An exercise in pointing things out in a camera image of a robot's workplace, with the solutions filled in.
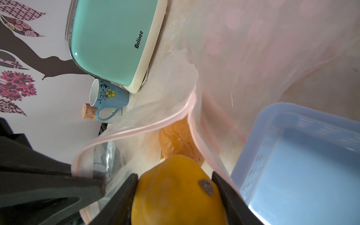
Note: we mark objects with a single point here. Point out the orange potato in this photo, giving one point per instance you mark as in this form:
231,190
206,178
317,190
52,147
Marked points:
177,192
176,139

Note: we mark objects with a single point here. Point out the cork stopper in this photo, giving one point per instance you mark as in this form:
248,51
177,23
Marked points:
89,112

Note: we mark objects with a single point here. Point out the clear zipper bag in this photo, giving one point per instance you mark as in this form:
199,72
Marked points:
232,60

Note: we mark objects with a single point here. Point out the blue floral mug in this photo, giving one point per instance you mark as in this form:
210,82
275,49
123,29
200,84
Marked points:
104,95

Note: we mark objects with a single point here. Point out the light blue plastic basket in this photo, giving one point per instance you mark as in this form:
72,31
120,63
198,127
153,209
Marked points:
301,166

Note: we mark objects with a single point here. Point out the mint green toaster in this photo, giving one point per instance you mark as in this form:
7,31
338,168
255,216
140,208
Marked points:
115,40

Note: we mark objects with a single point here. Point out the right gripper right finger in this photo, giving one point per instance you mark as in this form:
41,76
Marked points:
237,211

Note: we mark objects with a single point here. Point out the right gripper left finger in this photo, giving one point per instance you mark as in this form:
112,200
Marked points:
118,210

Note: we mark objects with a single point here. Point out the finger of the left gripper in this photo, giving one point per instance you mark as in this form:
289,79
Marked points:
37,190

